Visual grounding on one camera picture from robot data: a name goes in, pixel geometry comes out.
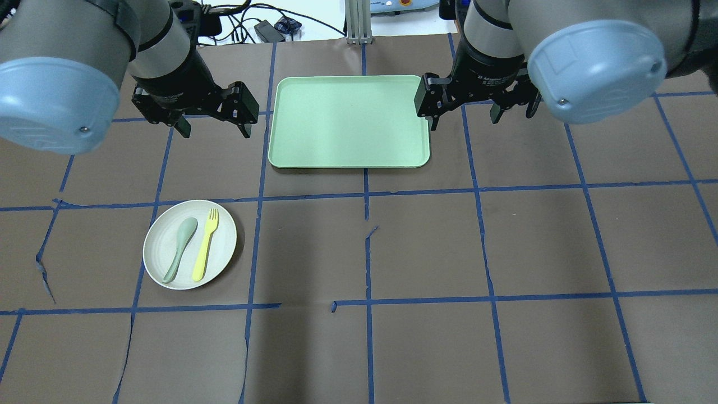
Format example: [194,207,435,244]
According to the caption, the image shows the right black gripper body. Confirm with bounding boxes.
[448,43,528,109]

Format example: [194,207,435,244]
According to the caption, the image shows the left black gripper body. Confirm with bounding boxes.
[131,49,236,125]

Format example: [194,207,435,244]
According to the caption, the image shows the yellow plastic fork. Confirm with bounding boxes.
[191,209,219,282]

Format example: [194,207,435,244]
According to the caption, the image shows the white round plate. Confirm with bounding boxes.
[143,200,239,291]

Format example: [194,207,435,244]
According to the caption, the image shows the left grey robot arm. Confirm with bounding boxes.
[1,1,260,154]

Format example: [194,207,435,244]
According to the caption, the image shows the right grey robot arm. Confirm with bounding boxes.
[415,1,716,130]

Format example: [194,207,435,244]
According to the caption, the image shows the light green tray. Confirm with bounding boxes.
[268,76,431,169]

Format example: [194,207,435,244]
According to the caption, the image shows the black power adapter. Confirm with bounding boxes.
[254,20,286,43]

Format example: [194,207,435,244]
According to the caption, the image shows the grey-green spoon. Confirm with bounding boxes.
[162,217,198,284]

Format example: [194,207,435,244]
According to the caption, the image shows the grey control box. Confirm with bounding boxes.
[370,0,440,16]

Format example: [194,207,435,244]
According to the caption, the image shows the black cables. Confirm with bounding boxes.
[168,0,346,45]

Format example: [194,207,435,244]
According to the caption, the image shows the aluminium frame post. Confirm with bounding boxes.
[344,0,374,44]

